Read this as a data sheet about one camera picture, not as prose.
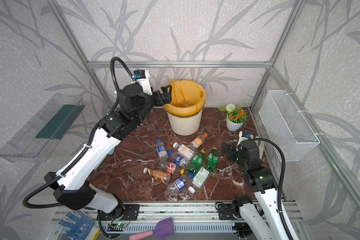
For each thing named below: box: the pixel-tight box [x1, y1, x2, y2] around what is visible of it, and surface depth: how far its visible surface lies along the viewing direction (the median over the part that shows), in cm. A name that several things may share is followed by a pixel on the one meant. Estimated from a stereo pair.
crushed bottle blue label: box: [166, 172, 195, 196], surface depth 82 cm
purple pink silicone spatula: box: [129, 217, 175, 240], surface depth 71 cm
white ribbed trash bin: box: [166, 108, 203, 136], surface depth 96 cm
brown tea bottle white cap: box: [143, 167, 171, 184], surface depth 83 cm
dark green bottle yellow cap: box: [206, 147, 219, 173], surface depth 91 cm
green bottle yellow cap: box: [188, 149, 206, 174], surface depth 88 cm
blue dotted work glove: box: [58, 209, 95, 240], surface depth 71 cm
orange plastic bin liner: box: [164, 79, 207, 117], surface depth 87 cm
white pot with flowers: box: [218, 103, 248, 131], surface depth 101 cm
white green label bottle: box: [188, 166, 211, 194], surface depth 83 cm
